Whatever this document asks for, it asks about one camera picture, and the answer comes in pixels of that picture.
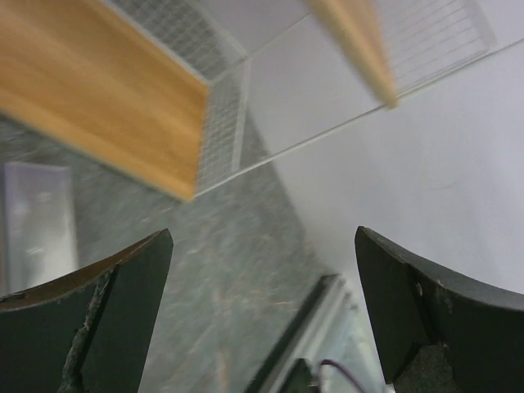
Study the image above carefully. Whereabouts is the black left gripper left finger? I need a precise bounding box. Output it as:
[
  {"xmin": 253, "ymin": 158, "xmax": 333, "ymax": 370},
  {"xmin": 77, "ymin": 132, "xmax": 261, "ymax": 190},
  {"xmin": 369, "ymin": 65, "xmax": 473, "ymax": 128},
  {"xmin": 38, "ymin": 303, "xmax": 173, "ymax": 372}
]
[{"xmin": 1, "ymin": 229, "xmax": 173, "ymax": 392}]

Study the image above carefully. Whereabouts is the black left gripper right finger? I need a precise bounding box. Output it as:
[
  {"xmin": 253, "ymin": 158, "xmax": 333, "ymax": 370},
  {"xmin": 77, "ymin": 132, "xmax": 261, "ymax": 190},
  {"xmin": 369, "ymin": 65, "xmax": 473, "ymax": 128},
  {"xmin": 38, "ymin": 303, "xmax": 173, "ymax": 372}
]
[{"xmin": 355, "ymin": 226, "xmax": 523, "ymax": 392}]

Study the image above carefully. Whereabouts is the silver toothpaste box right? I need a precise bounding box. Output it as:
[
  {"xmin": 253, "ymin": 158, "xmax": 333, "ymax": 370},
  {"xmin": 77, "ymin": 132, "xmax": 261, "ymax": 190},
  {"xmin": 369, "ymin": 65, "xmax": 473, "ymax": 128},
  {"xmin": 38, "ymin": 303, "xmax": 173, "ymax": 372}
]
[{"xmin": 1, "ymin": 161, "xmax": 79, "ymax": 296}]

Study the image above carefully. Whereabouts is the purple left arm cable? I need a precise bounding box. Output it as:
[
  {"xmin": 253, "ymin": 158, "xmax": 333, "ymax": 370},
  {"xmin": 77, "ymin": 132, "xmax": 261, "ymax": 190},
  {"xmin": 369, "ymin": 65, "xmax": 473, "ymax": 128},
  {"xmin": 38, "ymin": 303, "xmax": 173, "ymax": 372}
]
[{"xmin": 314, "ymin": 359, "xmax": 369, "ymax": 393}]

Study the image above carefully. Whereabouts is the aluminium frame rail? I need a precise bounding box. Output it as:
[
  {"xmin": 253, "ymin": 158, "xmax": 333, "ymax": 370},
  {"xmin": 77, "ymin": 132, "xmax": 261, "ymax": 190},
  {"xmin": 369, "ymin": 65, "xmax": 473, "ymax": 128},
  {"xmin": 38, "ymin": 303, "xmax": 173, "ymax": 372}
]
[{"xmin": 245, "ymin": 274, "xmax": 352, "ymax": 392}]

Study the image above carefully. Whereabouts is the white wire wooden shelf rack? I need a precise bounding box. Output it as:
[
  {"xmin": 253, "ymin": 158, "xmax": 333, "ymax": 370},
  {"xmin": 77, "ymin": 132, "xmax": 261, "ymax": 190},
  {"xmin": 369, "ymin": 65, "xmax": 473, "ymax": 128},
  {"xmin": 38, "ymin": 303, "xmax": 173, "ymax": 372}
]
[{"xmin": 1, "ymin": 1, "xmax": 495, "ymax": 201}]

